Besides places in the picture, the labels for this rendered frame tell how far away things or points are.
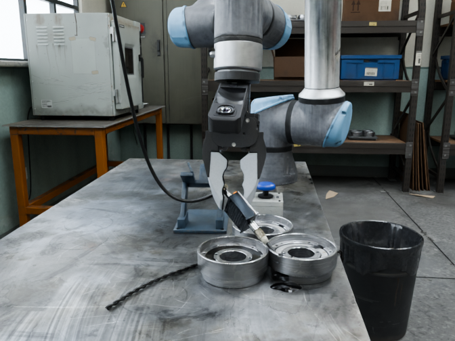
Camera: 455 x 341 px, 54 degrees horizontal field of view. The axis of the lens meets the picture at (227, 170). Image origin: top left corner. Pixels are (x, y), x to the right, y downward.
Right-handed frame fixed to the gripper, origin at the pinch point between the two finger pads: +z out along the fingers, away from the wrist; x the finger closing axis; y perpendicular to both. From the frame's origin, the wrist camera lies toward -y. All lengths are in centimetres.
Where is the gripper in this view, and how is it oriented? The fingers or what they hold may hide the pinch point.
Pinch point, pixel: (232, 202)
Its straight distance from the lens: 69.5
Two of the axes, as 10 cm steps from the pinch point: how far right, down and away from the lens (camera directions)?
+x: -9.9, -0.3, 1.1
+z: -0.2, 10.0, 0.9
